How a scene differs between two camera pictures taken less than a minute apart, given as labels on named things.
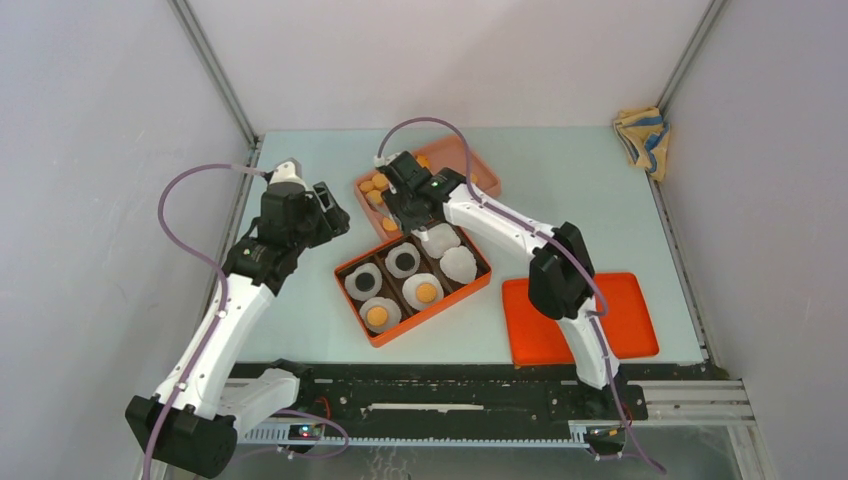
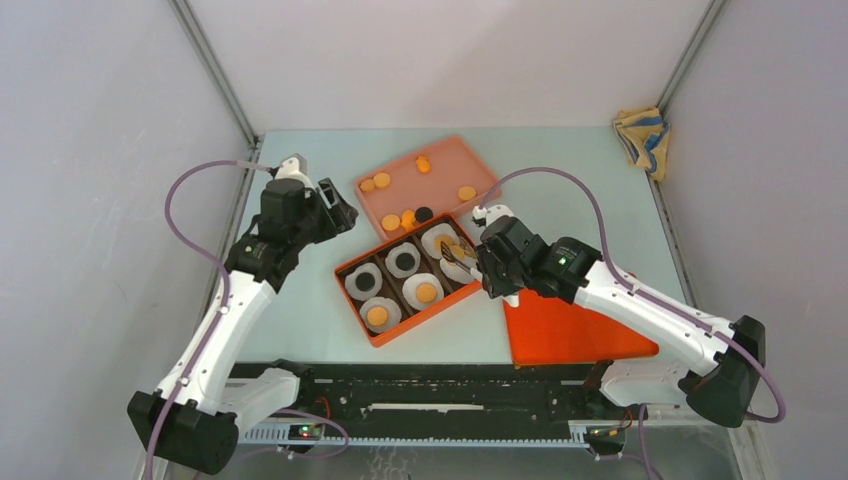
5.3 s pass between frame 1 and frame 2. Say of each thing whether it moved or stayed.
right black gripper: moved
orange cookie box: stayed
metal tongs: moved
